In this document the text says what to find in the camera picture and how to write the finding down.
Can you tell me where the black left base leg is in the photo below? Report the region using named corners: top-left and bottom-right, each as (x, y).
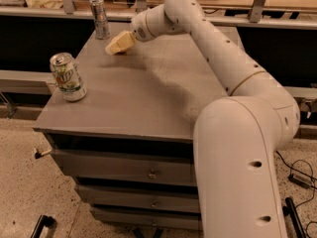
top-left (30, 215), bottom-right (55, 238)

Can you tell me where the tall silver can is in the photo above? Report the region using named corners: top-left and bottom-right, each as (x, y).
top-left (89, 0), bottom-right (110, 40)

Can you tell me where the top grey drawer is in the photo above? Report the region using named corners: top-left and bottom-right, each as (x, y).
top-left (52, 150), bottom-right (196, 186)

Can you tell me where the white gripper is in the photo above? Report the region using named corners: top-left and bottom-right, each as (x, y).
top-left (105, 13), bottom-right (149, 55)

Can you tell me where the grey metal rail frame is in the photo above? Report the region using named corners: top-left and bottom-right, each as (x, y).
top-left (0, 0), bottom-right (317, 21)

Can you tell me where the green 7up can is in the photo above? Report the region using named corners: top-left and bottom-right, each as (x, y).
top-left (50, 53), bottom-right (87, 102)

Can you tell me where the grey drawer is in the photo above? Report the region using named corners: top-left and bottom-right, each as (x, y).
top-left (52, 150), bottom-right (196, 186)
top-left (75, 184), bottom-right (200, 213)
top-left (90, 207), bottom-right (202, 230)

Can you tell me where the black floor cable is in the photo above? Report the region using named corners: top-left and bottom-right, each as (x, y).
top-left (275, 150), bottom-right (317, 238)

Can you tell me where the grey drawer cabinet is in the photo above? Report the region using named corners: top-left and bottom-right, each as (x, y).
top-left (33, 22), bottom-right (246, 233)

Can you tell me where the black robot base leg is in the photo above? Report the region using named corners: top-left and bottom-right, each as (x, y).
top-left (282, 197), bottom-right (306, 238)

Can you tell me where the middle grey drawer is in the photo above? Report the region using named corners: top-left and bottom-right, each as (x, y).
top-left (75, 184), bottom-right (200, 213)

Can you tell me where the black power adapter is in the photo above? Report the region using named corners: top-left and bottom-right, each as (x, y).
top-left (288, 174), bottom-right (312, 189)

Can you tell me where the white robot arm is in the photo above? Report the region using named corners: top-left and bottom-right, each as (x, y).
top-left (105, 0), bottom-right (300, 238)

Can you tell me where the bottom grey drawer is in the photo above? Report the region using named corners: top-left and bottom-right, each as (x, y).
top-left (90, 207), bottom-right (202, 230)

